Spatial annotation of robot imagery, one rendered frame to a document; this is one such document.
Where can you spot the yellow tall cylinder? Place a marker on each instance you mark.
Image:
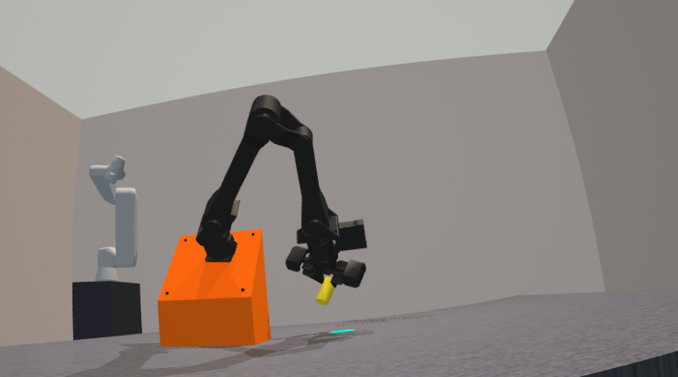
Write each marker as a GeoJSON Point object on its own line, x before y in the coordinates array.
{"type": "Point", "coordinates": [326, 292]}

